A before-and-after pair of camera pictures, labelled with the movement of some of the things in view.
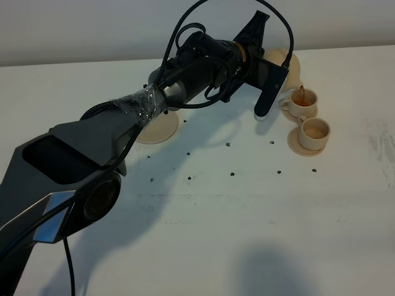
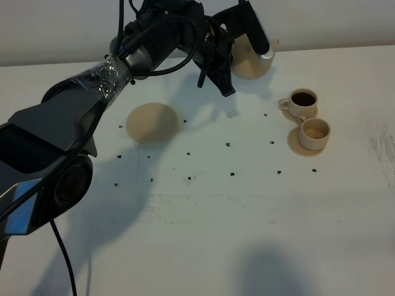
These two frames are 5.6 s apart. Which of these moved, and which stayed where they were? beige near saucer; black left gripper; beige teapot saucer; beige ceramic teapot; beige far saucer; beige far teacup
Moved: black left gripper; beige ceramic teapot
Stayed: beige far teacup; beige teapot saucer; beige near saucer; beige far saucer
